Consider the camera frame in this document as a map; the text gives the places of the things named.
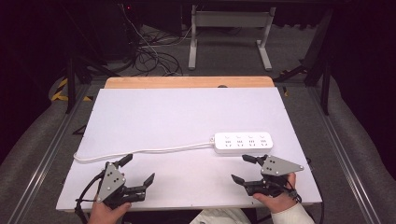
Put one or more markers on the person's right hand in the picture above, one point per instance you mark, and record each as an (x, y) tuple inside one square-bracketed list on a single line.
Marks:
[(275, 202)]

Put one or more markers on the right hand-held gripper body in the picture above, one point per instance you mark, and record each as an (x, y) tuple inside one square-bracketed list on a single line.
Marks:
[(275, 168)]

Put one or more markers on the white metal desk frame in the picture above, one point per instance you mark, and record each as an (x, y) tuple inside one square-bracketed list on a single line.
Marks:
[(230, 19)]

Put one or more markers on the person's left hand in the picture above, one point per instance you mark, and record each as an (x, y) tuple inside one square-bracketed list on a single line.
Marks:
[(106, 214)]

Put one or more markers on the person's light trousers lap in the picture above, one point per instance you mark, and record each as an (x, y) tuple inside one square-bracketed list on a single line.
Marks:
[(218, 217)]

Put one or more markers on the aluminium floor rail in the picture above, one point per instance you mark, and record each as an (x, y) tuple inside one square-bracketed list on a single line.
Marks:
[(342, 161), (46, 161)]

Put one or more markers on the yellow black hazard tape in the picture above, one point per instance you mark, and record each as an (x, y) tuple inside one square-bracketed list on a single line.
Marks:
[(59, 96)]

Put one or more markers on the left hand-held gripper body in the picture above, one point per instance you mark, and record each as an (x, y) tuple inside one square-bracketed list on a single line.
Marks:
[(111, 182)]

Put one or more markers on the black metal stand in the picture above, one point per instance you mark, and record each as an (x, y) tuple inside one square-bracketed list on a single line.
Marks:
[(325, 90)]

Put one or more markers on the black tripod stand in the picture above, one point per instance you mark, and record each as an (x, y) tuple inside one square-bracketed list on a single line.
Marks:
[(71, 87)]

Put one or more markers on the white power strip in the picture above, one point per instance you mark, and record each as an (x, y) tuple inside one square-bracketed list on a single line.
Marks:
[(243, 143)]

